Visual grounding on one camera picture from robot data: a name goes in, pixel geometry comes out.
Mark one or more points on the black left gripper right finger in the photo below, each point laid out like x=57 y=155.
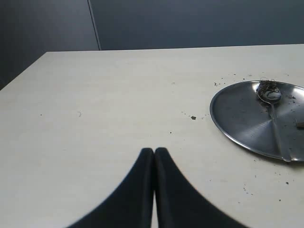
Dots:
x=179 y=204

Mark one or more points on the steel spoon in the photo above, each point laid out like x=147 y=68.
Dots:
x=269 y=93

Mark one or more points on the round steel plate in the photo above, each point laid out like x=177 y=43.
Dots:
x=246 y=120

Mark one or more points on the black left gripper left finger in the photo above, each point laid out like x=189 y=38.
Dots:
x=130 y=204

